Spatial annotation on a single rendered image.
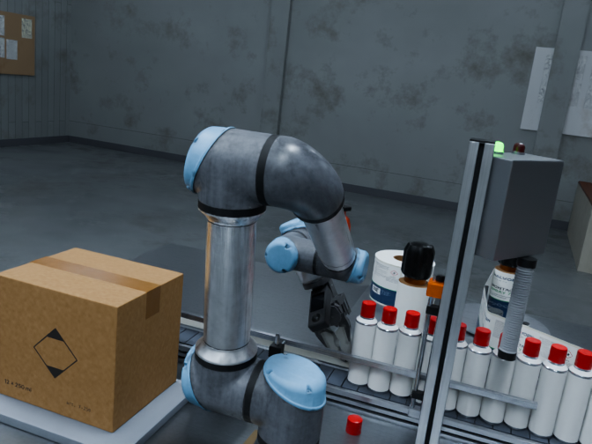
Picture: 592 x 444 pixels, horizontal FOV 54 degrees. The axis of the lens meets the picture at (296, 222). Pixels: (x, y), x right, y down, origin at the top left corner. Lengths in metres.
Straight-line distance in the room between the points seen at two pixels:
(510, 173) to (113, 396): 0.86
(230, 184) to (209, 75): 8.92
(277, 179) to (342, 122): 8.04
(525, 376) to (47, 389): 1.00
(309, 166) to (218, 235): 0.20
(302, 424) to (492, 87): 7.69
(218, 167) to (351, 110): 7.98
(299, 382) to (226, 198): 0.35
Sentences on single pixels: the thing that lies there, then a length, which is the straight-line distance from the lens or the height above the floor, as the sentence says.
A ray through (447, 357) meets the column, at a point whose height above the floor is 1.07.
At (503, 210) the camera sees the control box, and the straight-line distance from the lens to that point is 1.11.
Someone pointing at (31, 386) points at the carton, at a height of 0.89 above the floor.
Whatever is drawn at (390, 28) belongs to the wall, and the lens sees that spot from 8.80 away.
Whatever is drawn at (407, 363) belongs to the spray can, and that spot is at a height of 0.97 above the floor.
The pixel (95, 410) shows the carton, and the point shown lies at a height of 0.89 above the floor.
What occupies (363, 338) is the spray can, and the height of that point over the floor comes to 1.00.
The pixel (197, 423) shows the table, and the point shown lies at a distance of 1.35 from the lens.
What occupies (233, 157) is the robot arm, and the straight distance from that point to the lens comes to 0.92.
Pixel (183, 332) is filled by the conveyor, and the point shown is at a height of 0.88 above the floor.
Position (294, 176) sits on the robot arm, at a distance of 0.89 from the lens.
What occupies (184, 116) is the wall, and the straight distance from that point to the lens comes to 10.08.
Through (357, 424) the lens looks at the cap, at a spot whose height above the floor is 0.86.
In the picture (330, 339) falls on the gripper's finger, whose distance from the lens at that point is 1.43.
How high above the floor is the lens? 1.57
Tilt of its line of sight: 14 degrees down
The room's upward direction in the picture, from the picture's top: 6 degrees clockwise
